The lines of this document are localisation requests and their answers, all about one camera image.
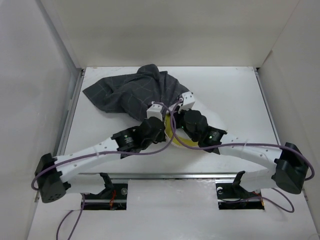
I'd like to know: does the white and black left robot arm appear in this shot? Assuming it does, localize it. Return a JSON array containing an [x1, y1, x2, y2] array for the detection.
[[31, 117, 165, 204]]

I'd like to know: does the white pillow with yellow band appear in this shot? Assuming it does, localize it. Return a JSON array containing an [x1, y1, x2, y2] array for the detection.
[[163, 101, 228, 149]]

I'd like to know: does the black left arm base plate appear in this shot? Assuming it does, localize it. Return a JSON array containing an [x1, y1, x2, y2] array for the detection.
[[84, 181, 128, 202]]

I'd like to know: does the aluminium front rail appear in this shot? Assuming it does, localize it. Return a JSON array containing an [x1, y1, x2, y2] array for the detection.
[[72, 171, 292, 180]]

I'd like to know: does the dark grey checked pillowcase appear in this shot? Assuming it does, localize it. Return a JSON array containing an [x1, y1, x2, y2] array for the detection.
[[83, 64, 189, 121]]

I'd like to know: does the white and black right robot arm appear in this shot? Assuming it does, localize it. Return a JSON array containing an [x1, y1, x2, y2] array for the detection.
[[175, 109, 310, 197]]

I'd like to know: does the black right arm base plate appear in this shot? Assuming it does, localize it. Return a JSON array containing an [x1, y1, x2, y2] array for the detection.
[[215, 182, 259, 201]]

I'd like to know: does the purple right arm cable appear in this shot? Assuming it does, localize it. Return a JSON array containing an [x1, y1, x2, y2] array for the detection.
[[169, 97, 315, 213]]

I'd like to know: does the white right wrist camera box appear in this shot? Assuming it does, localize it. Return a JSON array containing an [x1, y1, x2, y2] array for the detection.
[[179, 91, 195, 111]]

